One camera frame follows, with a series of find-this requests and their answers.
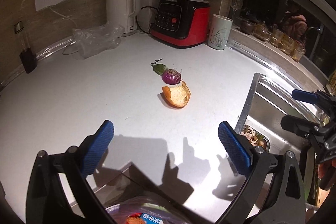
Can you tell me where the wine glass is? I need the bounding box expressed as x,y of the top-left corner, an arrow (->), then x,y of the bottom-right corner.
231,0 -> 243,20

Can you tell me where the glass teapot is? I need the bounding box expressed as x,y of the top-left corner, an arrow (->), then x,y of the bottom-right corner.
253,23 -> 272,42

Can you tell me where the stainless steel sink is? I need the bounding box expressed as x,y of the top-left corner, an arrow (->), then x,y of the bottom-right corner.
235,73 -> 329,207

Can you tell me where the purple onion half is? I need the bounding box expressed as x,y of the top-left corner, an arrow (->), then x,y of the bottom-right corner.
161,69 -> 182,85

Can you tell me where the red black blender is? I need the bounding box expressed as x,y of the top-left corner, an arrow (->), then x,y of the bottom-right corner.
150,0 -> 211,48

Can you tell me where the green leaf with stem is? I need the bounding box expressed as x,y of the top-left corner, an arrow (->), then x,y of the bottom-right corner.
151,59 -> 168,76

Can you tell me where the white electric kettle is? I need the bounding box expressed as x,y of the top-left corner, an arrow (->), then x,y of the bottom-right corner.
106,0 -> 141,37

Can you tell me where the person's right hand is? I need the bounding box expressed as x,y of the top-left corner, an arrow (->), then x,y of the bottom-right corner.
318,159 -> 336,179

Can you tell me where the trash bin with purple bag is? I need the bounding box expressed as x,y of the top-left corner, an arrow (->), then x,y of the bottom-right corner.
106,196 -> 191,223

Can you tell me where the blue white milk carton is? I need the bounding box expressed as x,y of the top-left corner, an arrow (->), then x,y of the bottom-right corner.
140,213 -> 163,224

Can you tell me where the orange foam fruit net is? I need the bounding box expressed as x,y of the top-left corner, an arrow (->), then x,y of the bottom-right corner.
126,214 -> 146,224

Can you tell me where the grey kitchen cabinet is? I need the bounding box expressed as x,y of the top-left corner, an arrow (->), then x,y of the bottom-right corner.
71,159 -> 148,209

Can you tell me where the amber glass cup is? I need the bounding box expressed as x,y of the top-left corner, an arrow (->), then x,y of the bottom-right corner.
290,43 -> 306,63
279,35 -> 295,55
269,28 -> 284,48

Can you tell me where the white ceramic cup with flowers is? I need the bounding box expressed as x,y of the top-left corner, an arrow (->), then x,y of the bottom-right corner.
207,14 -> 233,50

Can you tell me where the clear plastic bag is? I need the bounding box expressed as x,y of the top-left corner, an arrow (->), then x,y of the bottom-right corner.
62,22 -> 125,59

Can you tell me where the glass sauce bottle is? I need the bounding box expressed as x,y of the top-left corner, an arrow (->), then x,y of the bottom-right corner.
14,21 -> 37,74

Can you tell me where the black power cable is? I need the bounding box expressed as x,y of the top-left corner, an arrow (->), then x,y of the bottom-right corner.
135,5 -> 160,35

